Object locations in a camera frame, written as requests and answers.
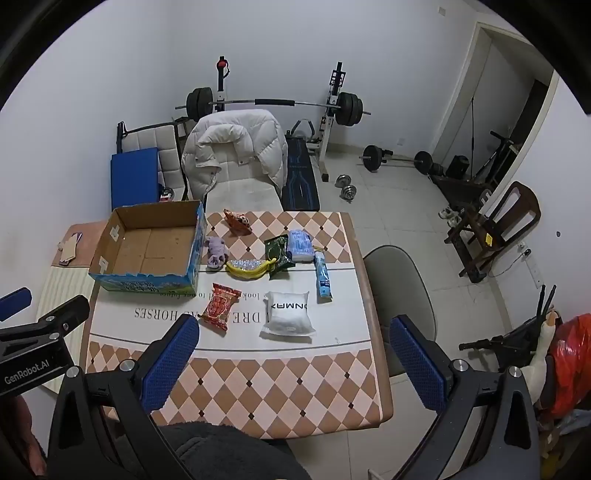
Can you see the white plush toy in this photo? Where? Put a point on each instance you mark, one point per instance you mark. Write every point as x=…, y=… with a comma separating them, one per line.
x=540, y=364

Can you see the dark wooden bench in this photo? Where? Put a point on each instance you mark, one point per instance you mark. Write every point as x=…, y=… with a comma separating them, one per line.
x=461, y=194

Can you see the black wifi router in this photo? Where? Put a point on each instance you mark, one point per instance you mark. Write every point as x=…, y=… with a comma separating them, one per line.
x=545, y=300

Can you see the black folded stand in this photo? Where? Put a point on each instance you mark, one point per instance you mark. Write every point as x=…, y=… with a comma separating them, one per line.
x=498, y=344

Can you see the orange panda snack packet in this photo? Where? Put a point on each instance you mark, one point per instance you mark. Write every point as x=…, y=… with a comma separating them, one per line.
x=238, y=222

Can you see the black kick scooter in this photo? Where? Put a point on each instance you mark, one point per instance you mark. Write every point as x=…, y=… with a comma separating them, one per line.
x=501, y=152

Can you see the white chair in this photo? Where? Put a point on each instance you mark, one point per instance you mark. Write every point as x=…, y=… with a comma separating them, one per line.
x=244, y=194

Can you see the person's dark grey clothing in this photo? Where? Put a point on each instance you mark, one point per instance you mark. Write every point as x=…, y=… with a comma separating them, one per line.
x=221, y=452

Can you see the black speaker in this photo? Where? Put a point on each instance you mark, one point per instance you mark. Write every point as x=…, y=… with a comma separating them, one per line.
x=457, y=167

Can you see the cream ribbed mat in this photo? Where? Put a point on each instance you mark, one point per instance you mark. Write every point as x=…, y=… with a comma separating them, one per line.
x=64, y=286

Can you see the black weight bench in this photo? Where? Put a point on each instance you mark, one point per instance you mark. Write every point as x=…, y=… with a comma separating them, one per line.
x=300, y=175

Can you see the light blue tissue packet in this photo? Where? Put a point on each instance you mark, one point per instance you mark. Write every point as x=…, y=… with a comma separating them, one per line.
x=300, y=244

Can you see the red plastic bag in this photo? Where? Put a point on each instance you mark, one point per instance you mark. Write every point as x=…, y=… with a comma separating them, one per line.
x=572, y=360

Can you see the pink cloth bundle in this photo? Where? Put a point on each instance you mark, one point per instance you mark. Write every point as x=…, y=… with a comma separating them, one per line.
x=216, y=251

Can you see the white door frame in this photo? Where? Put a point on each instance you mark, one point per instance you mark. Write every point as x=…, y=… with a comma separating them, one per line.
x=478, y=50

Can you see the blue tube packet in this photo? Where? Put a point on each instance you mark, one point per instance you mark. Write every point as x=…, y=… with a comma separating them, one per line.
x=323, y=277

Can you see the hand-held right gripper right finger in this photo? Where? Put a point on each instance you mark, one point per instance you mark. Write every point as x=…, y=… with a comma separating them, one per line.
x=418, y=367

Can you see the green snack packet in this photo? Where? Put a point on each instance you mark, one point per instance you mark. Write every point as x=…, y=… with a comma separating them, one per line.
x=277, y=254

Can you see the brown wooden chair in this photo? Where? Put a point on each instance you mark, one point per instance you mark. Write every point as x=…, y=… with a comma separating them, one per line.
x=526, y=203

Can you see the grey round chair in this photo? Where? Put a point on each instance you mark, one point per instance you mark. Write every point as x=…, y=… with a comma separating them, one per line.
x=397, y=286

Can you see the white puffer jacket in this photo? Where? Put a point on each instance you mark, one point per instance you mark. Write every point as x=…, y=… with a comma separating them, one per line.
x=231, y=138

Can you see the blue exercise mat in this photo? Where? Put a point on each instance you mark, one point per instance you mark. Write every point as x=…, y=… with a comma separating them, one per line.
x=134, y=177

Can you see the white shoe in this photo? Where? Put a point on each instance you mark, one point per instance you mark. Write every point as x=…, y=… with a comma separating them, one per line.
x=456, y=218
x=444, y=213

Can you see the barbell with black plates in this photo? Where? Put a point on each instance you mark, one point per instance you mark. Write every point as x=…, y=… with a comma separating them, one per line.
x=277, y=101

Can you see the red snack packet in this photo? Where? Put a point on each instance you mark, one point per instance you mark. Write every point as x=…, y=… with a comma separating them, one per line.
x=219, y=307

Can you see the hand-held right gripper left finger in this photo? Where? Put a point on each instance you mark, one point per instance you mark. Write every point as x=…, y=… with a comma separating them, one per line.
x=171, y=364

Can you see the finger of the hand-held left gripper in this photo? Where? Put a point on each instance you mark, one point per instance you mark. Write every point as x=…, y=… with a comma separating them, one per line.
x=64, y=314
x=14, y=303

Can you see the yellow snack packet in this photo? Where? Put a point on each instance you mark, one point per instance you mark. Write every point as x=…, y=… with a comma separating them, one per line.
x=247, y=268

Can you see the brown card piece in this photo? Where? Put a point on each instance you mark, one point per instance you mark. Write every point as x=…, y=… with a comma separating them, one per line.
x=68, y=249

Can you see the cardboard box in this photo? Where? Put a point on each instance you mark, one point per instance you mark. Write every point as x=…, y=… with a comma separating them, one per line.
x=138, y=249

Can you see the white pillow packet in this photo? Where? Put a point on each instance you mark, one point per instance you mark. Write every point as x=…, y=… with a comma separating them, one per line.
x=288, y=316

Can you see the chrome dumbbell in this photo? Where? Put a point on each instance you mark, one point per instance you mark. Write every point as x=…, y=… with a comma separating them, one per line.
x=343, y=180
x=348, y=192

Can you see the short barbell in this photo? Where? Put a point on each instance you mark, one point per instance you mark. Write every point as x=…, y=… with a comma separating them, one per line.
x=422, y=161

